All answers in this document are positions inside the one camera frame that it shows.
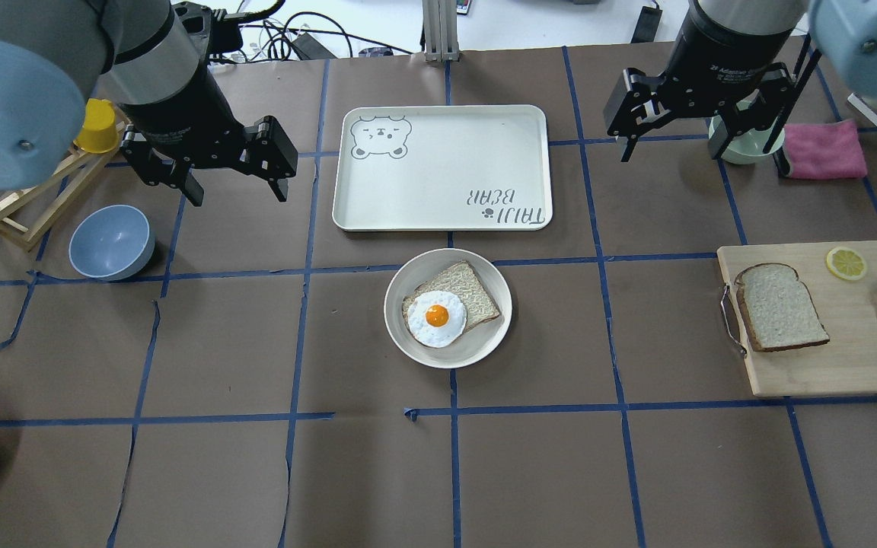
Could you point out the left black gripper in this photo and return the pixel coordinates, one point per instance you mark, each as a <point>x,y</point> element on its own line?
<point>180,114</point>

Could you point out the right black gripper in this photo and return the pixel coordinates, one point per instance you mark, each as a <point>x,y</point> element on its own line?
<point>728,53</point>

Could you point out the plain bread slice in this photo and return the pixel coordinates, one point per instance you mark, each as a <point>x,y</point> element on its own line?
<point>778,309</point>

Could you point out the cream round plate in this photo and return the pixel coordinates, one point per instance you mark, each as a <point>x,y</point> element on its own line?
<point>471,347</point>

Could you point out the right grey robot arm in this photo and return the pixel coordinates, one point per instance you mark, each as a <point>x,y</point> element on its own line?
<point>746,64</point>

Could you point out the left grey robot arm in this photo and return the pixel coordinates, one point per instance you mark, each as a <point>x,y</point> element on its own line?
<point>151,59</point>

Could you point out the bread slice under egg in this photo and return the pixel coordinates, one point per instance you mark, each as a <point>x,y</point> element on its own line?
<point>460,279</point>

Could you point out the green bowl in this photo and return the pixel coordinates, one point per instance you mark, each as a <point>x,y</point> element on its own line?
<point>748,149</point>

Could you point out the black power adapter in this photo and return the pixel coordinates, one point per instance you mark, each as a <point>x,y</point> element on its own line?
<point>647,24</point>

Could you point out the blue bowl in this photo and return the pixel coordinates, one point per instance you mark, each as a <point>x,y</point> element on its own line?
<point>112,244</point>

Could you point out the yellow cup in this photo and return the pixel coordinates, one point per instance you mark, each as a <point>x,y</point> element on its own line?
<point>99,133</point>

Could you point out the pink cloth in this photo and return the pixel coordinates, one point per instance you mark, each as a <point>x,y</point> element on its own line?
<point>828,151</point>

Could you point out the white bear tray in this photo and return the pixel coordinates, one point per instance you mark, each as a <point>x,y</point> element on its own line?
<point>443,168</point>

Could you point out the wooden dish rack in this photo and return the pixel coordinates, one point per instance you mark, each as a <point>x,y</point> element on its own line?
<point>74,175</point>

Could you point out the lemon slice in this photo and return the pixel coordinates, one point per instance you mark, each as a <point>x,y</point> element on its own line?
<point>846,263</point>

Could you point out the fried egg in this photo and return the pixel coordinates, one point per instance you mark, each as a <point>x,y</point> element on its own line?
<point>436,319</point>

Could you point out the wooden cutting board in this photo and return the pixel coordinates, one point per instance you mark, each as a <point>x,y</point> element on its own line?
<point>847,364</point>

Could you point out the aluminium frame post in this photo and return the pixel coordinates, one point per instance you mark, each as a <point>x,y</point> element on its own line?
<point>440,31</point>

